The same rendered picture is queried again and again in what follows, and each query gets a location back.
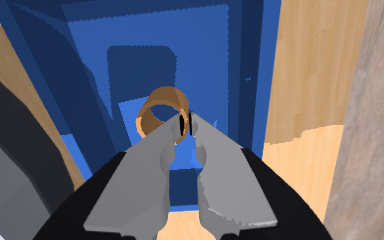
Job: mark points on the bronze bushing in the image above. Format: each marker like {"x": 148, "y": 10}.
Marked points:
{"x": 146, "y": 122}

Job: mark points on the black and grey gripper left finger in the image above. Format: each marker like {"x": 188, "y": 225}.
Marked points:
{"x": 126, "y": 197}

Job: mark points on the blue crate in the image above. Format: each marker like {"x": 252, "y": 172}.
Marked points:
{"x": 94, "y": 63}

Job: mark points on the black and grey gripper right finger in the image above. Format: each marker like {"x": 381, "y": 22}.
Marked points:
{"x": 239, "y": 193}

